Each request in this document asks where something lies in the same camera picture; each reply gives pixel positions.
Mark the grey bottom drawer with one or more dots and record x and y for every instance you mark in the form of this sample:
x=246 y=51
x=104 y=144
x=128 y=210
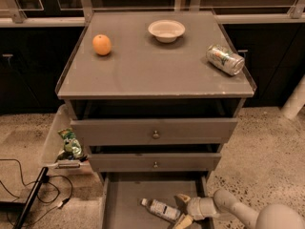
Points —
x=123 y=192

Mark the grey drawer cabinet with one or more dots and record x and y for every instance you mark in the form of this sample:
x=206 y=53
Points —
x=142 y=78

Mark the blue labelled plastic bottle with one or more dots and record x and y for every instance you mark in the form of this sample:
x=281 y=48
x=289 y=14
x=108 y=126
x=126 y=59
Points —
x=161 y=209

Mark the grey top drawer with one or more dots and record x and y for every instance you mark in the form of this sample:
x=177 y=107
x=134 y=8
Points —
x=161 y=131

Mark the white post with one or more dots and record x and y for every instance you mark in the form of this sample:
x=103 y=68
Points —
x=296 y=101

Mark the white bowl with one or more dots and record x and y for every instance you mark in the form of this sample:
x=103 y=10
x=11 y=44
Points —
x=166 y=31

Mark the grey drawer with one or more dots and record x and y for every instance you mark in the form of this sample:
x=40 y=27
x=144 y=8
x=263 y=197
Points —
x=161 y=131
x=154 y=162
x=123 y=192

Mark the black flat bar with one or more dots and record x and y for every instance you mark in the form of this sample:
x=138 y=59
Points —
x=31 y=198

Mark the clear plastic bin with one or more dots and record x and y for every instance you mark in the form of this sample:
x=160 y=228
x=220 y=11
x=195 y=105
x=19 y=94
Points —
x=54 y=146

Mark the orange fruit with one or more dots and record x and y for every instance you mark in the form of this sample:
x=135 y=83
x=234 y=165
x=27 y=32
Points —
x=102 y=44

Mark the green soda can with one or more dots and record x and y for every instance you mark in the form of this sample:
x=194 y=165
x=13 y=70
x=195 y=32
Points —
x=225 y=60

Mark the grey middle drawer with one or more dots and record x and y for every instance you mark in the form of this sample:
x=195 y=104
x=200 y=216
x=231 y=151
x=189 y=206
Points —
x=154 y=162

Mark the green snack bag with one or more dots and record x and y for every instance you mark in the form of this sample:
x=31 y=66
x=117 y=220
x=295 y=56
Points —
x=72 y=149

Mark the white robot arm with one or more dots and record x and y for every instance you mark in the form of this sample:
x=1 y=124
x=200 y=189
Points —
x=223 y=203

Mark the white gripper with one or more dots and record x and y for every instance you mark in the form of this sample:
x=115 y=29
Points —
x=196 y=208

